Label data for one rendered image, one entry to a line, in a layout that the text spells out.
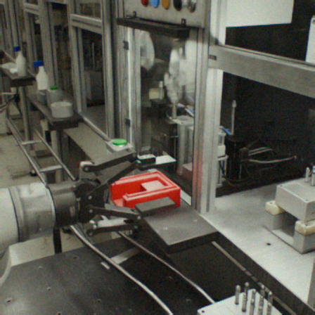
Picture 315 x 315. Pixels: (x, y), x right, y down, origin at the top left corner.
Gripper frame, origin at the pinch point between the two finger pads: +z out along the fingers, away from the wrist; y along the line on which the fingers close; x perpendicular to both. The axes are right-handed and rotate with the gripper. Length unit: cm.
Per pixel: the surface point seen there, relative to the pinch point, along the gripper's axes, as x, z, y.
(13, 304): 34, -26, -44
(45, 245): 164, 7, -113
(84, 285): 33, -6, -44
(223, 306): -14.1, 5.9, -19.5
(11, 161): 308, 12, -113
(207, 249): 38, 38, -49
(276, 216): 3.5, 33.1, -17.2
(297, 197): -1.8, 33.2, -9.7
